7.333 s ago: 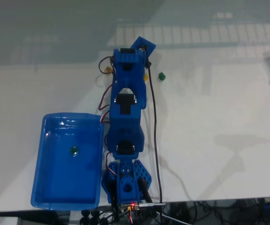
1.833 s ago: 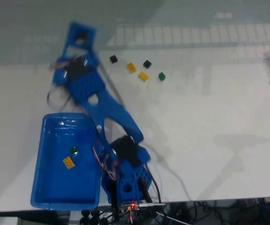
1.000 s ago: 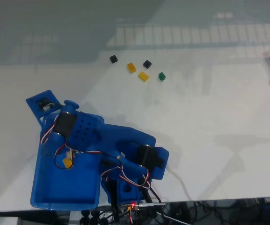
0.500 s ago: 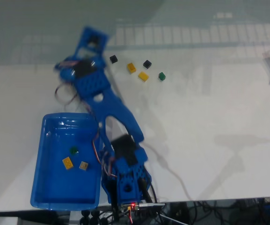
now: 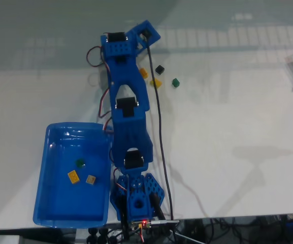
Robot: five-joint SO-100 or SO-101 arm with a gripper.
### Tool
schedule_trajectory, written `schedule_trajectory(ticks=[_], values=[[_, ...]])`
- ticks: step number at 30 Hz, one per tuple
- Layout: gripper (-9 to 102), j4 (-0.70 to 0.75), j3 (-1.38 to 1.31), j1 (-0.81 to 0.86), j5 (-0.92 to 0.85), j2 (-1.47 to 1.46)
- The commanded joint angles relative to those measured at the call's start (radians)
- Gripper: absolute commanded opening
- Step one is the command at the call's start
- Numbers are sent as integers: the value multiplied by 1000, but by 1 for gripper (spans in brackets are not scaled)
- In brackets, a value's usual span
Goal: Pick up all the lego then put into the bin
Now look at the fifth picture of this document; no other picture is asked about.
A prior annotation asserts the black camera cable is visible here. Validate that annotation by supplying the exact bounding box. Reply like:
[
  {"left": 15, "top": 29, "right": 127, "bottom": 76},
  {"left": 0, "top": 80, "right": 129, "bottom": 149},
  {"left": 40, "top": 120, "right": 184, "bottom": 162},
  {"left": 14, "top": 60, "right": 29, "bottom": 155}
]
[{"left": 145, "top": 40, "right": 181, "bottom": 237}]

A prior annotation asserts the controller board with red light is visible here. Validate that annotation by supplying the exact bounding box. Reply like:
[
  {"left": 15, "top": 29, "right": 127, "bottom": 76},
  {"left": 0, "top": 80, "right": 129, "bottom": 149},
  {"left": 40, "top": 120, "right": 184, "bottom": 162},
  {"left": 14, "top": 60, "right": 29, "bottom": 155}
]
[{"left": 131, "top": 219, "right": 152, "bottom": 229}]

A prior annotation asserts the blue plastic bin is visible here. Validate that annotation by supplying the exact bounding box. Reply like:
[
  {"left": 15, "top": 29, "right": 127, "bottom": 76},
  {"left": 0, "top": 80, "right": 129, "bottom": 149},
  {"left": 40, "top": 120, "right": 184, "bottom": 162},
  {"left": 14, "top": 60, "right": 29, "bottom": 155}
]
[{"left": 32, "top": 122, "right": 113, "bottom": 228}]

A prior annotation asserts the black power plug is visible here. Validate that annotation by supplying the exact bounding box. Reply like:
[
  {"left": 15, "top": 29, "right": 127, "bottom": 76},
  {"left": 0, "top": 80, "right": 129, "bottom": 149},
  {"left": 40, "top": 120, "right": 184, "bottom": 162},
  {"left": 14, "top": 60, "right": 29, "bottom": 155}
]
[{"left": 150, "top": 194, "right": 167, "bottom": 221}]

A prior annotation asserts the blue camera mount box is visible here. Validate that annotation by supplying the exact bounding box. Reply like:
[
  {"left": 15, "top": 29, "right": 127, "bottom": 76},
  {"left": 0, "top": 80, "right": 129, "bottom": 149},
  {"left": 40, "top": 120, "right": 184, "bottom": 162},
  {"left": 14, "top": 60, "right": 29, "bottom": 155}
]
[{"left": 132, "top": 19, "right": 161, "bottom": 49}]

